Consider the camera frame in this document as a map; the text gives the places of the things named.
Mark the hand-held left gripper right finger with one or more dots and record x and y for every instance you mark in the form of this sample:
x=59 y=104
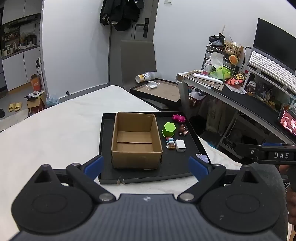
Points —
x=198 y=167

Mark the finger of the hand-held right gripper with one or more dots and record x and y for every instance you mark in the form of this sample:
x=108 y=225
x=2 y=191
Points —
x=249 y=151

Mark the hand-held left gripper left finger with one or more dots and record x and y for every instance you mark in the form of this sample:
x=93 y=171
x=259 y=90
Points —
x=93 y=165

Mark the purple box-shaped toy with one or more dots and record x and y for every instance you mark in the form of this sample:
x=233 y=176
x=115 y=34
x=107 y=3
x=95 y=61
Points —
x=202 y=157

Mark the black shallow tray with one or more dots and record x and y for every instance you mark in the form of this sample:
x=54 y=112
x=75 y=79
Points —
x=175 y=166

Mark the white charger plug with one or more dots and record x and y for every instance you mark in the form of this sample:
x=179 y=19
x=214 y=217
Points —
x=179 y=145

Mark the small colourful toy figure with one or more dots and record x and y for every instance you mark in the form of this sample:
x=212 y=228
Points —
x=170 y=143

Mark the brown toy figure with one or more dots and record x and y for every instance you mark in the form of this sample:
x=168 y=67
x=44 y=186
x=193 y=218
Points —
x=183 y=131

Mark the green hexagonal container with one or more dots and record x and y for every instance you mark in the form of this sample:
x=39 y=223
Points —
x=169 y=128

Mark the pink toy figure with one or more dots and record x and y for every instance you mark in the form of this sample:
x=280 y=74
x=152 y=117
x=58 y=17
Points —
x=179 y=117

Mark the person's right forearm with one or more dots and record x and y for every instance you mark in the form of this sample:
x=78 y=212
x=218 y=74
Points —
x=291 y=204

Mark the black curved desk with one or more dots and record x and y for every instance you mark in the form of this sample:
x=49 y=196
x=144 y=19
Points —
x=254 y=104

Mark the beige tote bag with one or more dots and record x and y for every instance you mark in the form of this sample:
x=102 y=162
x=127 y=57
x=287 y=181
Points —
x=217 y=113

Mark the raccoon figurine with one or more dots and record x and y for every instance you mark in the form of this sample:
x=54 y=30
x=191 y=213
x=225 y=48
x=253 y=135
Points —
x=251 y=87

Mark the red storage basket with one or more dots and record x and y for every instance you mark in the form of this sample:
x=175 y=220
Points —
x=196 y=100

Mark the red snack packet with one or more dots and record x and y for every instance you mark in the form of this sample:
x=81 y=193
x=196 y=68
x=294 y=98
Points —
x=233 y=81

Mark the patterned brown placemat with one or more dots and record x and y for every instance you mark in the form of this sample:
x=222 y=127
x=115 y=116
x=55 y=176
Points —
x=215 y=85

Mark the black padded seat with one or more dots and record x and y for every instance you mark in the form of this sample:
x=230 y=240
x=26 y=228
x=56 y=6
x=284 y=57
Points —
x=157 y=104

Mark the yellow and black packet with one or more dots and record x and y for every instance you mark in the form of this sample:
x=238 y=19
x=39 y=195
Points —
x=239 y=76

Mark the clear plastic bag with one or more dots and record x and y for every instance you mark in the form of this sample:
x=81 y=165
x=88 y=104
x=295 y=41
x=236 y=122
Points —
x=52 y=100

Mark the black framed brown board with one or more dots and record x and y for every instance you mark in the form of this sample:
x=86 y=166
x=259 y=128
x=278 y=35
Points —
x=166 y=92

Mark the green plastic bag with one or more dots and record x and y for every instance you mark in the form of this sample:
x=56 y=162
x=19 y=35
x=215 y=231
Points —
x=220 y=73

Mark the long white roll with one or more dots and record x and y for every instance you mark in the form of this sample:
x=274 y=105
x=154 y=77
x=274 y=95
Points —
x=208 y=78

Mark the cardboard box with magazine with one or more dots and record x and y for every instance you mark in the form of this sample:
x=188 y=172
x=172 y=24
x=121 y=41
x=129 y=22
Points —
x=34 y=102

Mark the white keyboard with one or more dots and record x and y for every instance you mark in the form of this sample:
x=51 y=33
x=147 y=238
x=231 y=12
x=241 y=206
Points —
x=270 y=66

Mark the grey floor mat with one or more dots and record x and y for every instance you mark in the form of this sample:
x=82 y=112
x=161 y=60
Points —
x=13 y=120

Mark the pink and white jar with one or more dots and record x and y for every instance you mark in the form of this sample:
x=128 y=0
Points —
x=206 y=68

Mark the burger plush toy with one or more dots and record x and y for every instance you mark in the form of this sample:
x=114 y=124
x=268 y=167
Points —
x=233 y=59

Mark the white face mask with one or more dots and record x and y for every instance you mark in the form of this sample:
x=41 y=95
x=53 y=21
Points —
x=152 y=85

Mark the yellow slipper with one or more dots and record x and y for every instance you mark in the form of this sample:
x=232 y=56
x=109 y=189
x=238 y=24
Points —
x=18 y=106
x=11 y=107

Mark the white tissue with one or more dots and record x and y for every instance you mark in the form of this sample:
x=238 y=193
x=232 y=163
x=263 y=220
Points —
x=217 y=59

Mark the orange carton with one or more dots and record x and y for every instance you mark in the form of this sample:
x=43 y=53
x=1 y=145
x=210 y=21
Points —
x=35 y=83

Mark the wicker basket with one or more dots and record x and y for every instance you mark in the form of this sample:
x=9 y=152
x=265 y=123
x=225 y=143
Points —
x=232 y=48

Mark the grey drawer organizer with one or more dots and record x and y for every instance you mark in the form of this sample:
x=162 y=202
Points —
x=208 y=55

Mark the black slipper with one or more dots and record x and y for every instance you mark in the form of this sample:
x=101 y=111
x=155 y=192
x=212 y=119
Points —
x=1 y=113

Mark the grey high-back chair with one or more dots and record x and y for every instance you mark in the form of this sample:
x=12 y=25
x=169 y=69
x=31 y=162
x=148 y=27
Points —
x=136 y=60

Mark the black computer monitor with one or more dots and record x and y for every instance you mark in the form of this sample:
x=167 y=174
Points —
x=272 y=39

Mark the black gadget on organizer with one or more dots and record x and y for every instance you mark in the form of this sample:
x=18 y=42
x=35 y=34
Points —
x=216 y=39

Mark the white cabinet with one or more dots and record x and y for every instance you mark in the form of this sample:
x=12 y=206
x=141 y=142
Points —
x=20 y=67

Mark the grey door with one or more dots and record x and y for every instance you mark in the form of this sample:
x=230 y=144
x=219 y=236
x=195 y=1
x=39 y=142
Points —
x=138 y=34

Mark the black hanging jacket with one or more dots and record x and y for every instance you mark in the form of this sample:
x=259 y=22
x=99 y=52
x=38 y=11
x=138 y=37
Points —
x=122 y=14

